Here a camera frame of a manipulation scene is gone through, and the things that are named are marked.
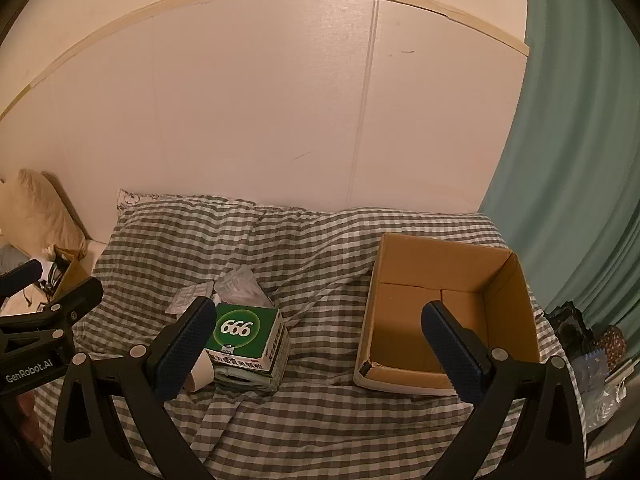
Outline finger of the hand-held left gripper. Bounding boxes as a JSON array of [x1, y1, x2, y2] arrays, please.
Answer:
[[0, 259, 44, 297], [0, 276, 104, 345]]

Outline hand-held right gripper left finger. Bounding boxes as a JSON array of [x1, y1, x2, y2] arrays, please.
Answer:
[[50, 296, 218, 480]]

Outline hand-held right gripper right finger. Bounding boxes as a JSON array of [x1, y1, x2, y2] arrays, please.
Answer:
[[421, 300, 587, 480]]

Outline green medicine box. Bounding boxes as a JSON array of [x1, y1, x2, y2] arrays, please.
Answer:
[[203, 303, 292, 390]]

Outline clear plastic packet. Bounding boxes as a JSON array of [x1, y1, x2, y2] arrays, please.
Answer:
[[212, 266, 277, 309]]

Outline small cardboard box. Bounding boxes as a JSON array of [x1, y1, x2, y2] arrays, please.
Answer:
[[49, 245, 94, 307]]

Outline beige pillow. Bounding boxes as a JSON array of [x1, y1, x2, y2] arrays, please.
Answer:
[[0, 169, 89, 257]]

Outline white patterned pillow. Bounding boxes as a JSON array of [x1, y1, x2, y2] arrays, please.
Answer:
[[117, 189, 168, 212]]

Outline dark bag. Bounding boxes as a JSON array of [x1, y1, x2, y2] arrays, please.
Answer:
[[544, 301, 594, 362]]

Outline grey checkered blanket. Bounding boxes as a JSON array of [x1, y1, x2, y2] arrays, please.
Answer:
[[25, 194, 590, 480]]

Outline clear plastic bag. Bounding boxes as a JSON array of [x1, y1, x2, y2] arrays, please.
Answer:
[[570, 351, 632, 433]]

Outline brown patterned bag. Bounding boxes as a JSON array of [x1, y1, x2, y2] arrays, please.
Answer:
[[589, 325, 629, 377]]

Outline teal curtain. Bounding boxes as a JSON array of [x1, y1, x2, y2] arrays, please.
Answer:
[[477, 0, 640, 332]]

